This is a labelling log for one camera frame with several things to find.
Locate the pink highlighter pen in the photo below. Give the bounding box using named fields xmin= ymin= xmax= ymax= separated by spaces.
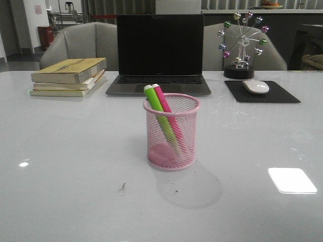
xmin=152 ymin=84 xmax=183 ymax=145

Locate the green highlighter pen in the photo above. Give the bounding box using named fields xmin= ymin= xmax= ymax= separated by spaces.
xmin=144 ymin=85 xmax=182 ymax=155

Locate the pink mesh pen holder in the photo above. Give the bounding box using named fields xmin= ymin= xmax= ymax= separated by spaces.
xmin=143 ymin=93 xmax=200 ymax=170

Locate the grey open laptop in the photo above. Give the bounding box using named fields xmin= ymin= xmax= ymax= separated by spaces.
xmin=106 ymin=14 xmax=211 ymax=96

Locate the middle white book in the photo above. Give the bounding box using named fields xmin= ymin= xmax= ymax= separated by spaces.
xmin=33 ymin=70 xmax=105 ymax=90

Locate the white computer mouse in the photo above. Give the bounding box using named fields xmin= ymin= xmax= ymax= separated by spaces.
xmin=242 ymin=80 xmax=270 ymax=94

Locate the yellow top book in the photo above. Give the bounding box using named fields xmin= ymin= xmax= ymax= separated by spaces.
xmin=31 ymin=57 xmax=106 ymax=84

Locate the grey left armchair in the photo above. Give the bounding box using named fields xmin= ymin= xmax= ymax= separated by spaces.
xmin=39 ymin=22 xmax=119 ymax=71

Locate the grey armchair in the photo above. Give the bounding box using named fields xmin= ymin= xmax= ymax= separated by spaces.
xmin=202 ymin=23 xmax=287 ymax=71
xmin=39 ymin=22 xmax=119 ymax=71

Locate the grey right armchair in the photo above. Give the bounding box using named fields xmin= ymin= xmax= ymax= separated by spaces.
xmin=202 ymin=23 xmax=287 ymax=71

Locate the black mouse pad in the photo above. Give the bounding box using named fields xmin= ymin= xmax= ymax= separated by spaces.
xmin=225 ymin=81 xmax=301 ymax=103

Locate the ferris wheel desk toy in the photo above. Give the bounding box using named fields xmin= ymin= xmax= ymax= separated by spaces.
xmin=218 ymin=11 xmax=270 ymax=79

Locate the bottom pale book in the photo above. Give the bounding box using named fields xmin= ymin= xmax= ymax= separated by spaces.
xmin=27 ymin=78 xmax=108 ymax=97

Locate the red bin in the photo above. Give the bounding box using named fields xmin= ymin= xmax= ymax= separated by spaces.
xmin=38 ymin=26 xmax=53 ymax=50

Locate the fruit bowl on counter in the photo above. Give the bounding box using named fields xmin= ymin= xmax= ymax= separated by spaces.
xmin=259 ymin=0 xmax=283 ymax=10

